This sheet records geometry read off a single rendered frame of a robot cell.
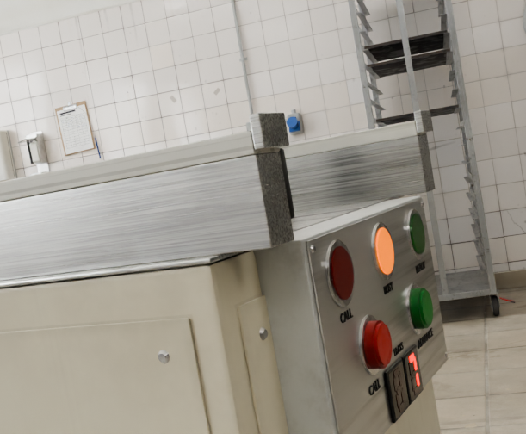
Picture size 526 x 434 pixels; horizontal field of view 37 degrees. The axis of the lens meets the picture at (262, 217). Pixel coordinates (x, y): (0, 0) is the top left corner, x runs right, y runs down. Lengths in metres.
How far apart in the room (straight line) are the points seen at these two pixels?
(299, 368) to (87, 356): 0.12
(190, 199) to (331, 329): 0.11
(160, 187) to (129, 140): 4.69
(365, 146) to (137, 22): 4.50
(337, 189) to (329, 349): 0.27
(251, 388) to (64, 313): 0.12
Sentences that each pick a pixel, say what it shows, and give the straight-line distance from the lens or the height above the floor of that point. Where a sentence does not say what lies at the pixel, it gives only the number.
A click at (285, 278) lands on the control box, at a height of 0.82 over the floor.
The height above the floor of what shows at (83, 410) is 0.76.
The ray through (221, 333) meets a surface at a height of 0.80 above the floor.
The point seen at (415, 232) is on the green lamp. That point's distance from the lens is 0.61.
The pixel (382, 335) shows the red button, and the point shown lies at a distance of 0.50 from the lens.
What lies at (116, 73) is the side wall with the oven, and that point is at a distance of 5.17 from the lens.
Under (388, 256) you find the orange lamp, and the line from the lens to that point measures 0.54.
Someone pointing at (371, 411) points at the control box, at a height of 0.72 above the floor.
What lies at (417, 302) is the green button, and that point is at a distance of 0.58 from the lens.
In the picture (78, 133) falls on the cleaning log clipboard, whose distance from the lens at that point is 5.27.
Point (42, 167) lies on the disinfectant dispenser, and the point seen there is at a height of 1.18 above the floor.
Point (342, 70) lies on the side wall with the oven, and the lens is 4.71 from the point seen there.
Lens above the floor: 0.88
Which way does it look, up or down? 3 degrees down
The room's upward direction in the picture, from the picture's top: 10 degrees counter-clockwise
